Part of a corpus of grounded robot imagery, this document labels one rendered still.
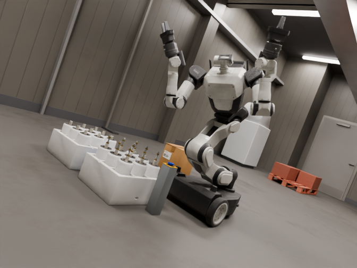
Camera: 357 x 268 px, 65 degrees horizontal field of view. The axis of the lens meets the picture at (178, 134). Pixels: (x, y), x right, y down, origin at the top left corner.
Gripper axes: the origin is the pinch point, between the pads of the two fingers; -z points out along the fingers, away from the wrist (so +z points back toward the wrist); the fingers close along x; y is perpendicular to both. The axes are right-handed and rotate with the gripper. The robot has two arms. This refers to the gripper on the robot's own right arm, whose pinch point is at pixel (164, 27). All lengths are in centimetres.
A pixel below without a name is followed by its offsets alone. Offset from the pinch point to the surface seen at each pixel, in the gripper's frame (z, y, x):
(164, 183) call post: 90, 37, 15
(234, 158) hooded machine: 255, -312, -346
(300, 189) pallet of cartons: 312, -338, -195
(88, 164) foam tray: 70, 68, -22
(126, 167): 74, 54, 5
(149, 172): 86, 38, -4
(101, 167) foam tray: 72, 64, -8
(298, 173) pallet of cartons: 313, -399, -243
